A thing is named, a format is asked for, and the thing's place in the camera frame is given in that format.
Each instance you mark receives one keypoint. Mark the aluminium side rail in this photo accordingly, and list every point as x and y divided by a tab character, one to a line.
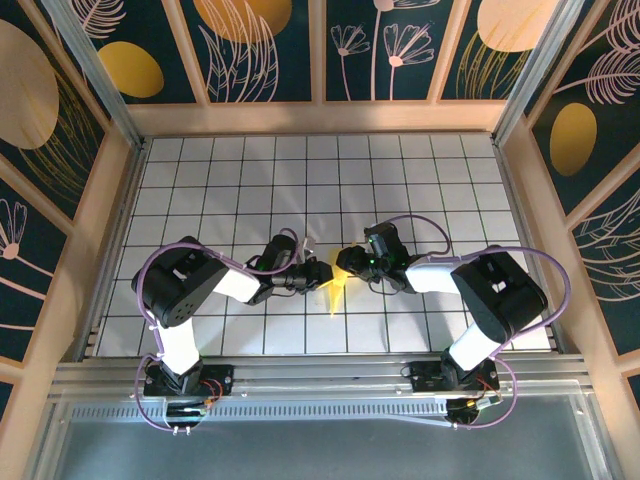
120	225
525	225

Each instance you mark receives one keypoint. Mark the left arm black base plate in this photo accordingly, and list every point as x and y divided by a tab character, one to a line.
222	375

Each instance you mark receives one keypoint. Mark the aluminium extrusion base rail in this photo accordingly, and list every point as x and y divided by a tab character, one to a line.
320	380

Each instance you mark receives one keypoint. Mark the yellow square paper sheet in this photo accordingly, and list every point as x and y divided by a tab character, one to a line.
336	296

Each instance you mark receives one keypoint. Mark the aluminium corner post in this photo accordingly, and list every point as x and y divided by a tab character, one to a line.
112	100
534	75

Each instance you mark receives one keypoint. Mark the wooden enclosure frame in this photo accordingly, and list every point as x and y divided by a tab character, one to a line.
320	117

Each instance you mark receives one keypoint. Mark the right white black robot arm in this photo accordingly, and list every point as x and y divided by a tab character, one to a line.
430	277

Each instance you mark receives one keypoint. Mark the grey frosted panel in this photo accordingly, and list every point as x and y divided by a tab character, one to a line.
320	450

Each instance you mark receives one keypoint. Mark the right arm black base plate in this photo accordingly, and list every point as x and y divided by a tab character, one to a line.
420	382

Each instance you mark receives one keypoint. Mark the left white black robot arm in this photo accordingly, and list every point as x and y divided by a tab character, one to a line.
237	285

